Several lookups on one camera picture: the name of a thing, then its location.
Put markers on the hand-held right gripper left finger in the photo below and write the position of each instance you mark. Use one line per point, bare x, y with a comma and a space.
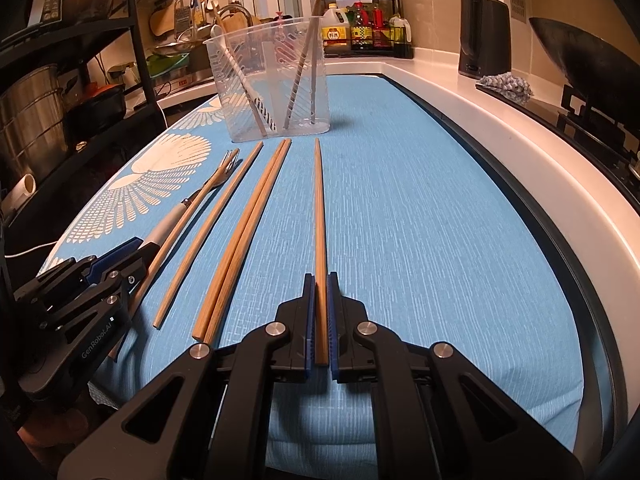
310, 310

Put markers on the dark sauce bottles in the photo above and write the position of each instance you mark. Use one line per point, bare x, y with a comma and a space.
369, 27

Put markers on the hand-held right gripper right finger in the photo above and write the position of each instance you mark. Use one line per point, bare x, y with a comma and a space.
334, 310

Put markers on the chrome kitchen faucet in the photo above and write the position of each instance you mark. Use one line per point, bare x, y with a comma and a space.
235, 10

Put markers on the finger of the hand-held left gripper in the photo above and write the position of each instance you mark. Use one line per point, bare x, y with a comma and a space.
142, 265
112, 260

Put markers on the checked dish cloth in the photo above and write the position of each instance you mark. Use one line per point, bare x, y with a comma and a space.
505, 87

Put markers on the large plastic jug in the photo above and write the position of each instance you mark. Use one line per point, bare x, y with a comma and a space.
334, 30

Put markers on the black wok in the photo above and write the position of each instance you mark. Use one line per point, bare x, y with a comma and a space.
585, 55

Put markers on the steel strainer bowl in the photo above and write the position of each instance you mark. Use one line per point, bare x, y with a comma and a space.
172, 49

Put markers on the pair of wooden chopsticks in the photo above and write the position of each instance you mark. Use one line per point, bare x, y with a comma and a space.
239, 240

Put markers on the wooden cutting board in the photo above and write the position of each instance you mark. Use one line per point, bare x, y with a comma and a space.
162, 22

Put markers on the black metal shelf rack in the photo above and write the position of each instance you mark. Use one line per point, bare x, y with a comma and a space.
135, 35

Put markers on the clear plastic utensil container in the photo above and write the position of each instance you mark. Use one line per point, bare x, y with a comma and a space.
270, 60

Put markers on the black electric kettle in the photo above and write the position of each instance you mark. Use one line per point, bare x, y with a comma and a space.
482, 35

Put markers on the black cooking pan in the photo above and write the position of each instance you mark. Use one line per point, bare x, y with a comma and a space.
97, 107

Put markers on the green plastic basin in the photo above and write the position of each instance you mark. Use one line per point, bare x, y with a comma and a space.
167, 66

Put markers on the metal grater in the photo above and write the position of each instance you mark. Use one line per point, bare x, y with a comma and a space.
183, 17

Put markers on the large steel pot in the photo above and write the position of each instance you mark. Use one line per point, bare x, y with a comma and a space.
30, 120

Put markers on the blue patterned table mat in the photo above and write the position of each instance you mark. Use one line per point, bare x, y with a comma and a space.
425, 260

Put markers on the black spice rack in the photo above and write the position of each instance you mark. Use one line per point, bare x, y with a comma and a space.
400, 52

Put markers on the white plastic pipe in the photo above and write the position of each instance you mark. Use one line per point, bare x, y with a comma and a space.
20, 191

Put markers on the black gas stove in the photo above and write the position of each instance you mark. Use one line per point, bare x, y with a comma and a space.
590, 125

